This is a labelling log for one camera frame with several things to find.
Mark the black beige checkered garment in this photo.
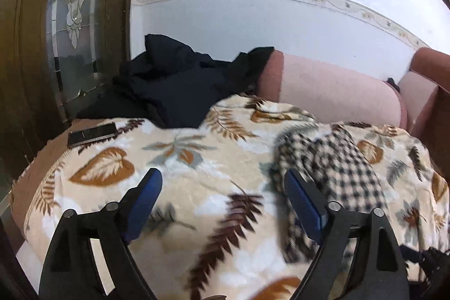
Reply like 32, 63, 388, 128
271, 127, 387, 263

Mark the black clothing pile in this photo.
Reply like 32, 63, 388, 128
77, 33, 275, 129

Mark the wooden door with glass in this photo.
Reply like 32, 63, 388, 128
1, 0, 131, 183

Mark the pink sofa backrest cushion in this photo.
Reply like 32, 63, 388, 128
255, 50, 407, 129

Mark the black smartphone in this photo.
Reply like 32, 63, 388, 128
67, 123, 118, 148

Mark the cream leaf-pattern fleece blanket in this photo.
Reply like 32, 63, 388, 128
12, 96, 449, 299

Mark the pink sofa side cushion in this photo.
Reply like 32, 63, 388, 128
398, 46, 450, 143

